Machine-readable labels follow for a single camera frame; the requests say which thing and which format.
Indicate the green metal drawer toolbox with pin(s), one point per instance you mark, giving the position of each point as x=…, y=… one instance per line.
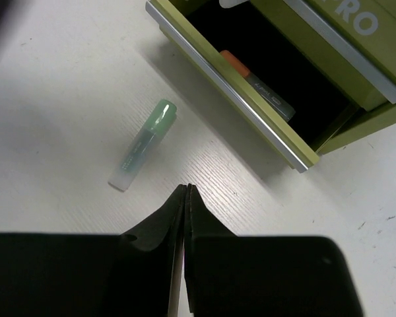
x=334, y=62

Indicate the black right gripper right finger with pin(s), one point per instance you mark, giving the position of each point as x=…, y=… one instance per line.
x=231, y=275

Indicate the green cap highlighter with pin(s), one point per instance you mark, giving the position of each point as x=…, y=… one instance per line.
x=144, y=144

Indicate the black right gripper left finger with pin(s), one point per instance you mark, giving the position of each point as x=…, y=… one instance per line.
x=136, y=273

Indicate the orange cap highlighter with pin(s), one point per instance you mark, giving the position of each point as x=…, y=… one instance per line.
x=282, y=107

